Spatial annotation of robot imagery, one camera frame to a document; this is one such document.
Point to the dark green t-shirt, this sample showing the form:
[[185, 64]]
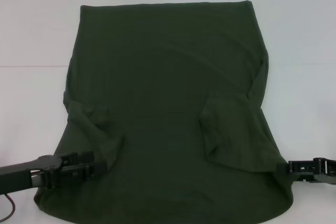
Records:
[[168, 90]]

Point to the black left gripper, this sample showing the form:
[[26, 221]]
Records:
[[26, 170]]

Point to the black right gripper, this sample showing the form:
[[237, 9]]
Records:
[[328, 171]]

